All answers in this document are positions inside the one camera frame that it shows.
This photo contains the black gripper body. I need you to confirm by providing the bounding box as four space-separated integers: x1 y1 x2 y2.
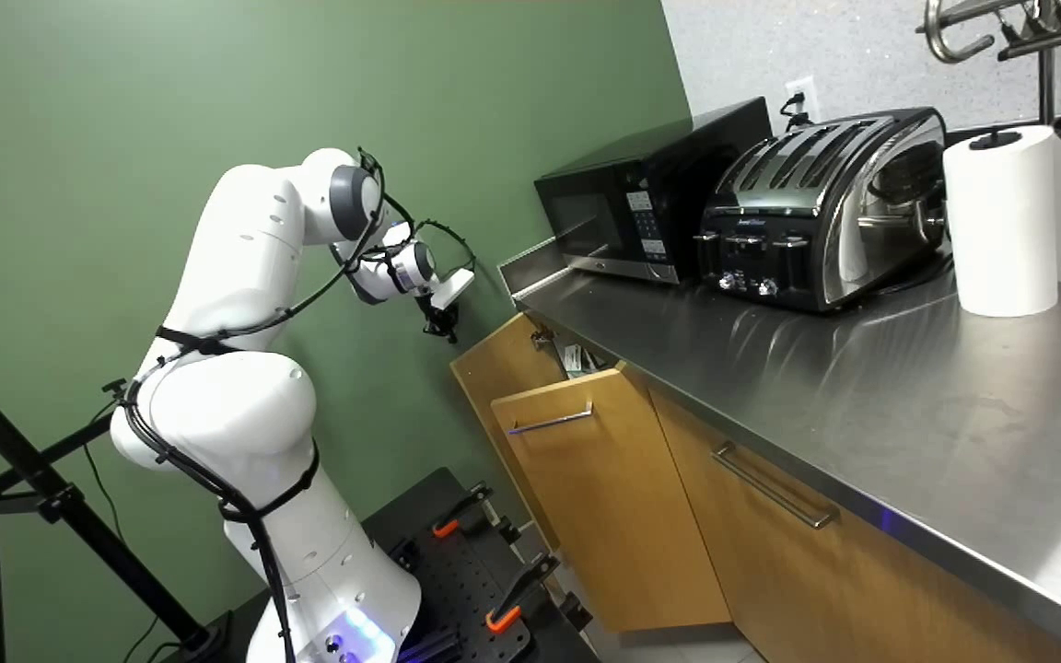
411 290 461 337

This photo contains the black orange spring clamp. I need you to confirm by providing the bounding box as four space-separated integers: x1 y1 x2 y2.
482 548 560 636
428 482 502 544

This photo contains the black microwave oven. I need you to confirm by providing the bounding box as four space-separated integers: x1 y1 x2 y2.
531 95 777 290

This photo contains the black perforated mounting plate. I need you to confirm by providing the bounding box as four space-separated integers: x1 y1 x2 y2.
361 466 599 663

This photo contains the black steel four-slot toaster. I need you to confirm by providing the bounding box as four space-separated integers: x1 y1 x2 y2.
691 105 954 313

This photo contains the white paper towel roll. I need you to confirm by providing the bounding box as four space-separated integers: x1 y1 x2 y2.
938 121 1061 322

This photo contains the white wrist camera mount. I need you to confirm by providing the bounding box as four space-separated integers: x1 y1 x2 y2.
428 266 482 313

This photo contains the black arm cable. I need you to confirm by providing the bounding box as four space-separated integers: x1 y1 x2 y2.
108 145 487 663

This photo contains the white wall outlet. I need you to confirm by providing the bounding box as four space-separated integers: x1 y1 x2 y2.
779 73 825 129

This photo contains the black camera tripod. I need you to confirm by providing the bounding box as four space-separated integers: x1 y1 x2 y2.
0 345 217 656

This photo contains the closed wooden door, bar handle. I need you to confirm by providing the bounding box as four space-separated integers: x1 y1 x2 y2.
647 387 1057 663

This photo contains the steel wire dish rack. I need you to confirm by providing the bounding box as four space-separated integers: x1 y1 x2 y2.
916 0 1061 67

